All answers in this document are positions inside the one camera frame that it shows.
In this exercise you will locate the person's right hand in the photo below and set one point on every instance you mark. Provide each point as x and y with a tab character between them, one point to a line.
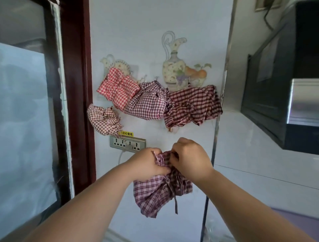
192	157

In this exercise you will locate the person's left hand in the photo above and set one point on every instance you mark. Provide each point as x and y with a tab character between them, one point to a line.
145	163

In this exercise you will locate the person's left thumb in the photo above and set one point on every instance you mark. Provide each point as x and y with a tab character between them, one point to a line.
163	170

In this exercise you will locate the person's right fingers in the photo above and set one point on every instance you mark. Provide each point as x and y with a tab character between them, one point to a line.
175	158

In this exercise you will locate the purple plaid cloth bag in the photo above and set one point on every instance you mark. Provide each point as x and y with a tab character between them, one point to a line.
159	192

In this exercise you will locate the person's left forearm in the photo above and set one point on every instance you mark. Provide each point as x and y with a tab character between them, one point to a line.
77	204

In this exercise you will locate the person's right forearm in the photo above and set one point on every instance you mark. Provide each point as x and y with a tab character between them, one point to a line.
251	207

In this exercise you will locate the yellow warning sticker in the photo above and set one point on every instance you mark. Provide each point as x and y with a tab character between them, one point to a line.
127	134

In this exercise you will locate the dark red plaid cloth bag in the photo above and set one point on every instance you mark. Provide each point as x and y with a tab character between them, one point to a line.
192	104

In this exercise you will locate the purple gingham cloth bag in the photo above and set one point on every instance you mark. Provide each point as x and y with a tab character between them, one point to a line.
147	102

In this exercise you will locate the metal corner trim strip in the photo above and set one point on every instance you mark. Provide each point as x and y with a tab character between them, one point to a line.
219	112

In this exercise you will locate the brown gingham cloth bag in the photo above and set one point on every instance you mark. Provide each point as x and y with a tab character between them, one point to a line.
104	119

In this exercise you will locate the red gingham cloth bag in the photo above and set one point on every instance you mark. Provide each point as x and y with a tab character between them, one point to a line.
117	87

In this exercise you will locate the black range hood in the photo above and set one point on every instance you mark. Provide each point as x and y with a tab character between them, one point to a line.
281	87

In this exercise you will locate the frosted glass door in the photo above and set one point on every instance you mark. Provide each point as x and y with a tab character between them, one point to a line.
25	112

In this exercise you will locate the silver wall power socket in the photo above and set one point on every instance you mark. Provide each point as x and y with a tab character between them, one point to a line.
127	143

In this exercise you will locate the pitcher and fruit wall sticker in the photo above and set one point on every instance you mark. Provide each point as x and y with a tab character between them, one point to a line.
178	64

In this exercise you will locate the teapot wall sticker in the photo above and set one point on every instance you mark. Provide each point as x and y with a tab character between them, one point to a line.
116	64

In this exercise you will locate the dark red door frame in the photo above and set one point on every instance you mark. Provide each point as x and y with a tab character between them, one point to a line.
77	94

